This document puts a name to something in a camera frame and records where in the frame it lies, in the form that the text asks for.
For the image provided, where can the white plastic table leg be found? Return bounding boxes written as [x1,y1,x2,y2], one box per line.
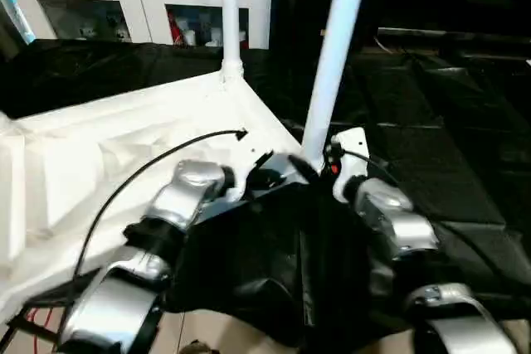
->
[0,111,18,133]
[221,0,246,84]
[300,0,374,175]

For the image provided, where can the white plastic table top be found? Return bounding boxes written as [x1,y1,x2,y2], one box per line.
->
[0,70,310,322]

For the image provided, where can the black plastic mat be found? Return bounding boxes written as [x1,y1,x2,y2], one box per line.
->
[0,36,531,354]

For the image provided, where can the white jar blue print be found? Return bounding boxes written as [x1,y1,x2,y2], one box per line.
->
[204,26,222,47]

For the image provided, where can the red packet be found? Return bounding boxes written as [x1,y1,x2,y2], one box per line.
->
[168,12,182,45]

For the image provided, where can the long black bar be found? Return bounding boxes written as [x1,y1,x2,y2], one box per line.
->
[377,27,531,46]

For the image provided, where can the dark grey robot foot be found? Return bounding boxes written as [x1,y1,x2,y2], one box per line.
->
[182,339,217,354]

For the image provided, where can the black metal floor stand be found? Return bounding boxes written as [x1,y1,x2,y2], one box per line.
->
[0,287,63,354]

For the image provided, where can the grey metal rack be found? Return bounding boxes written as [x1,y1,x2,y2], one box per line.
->
[0,0,34,46]

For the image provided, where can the thin red cable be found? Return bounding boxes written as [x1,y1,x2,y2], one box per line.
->
[31,306,56,354]

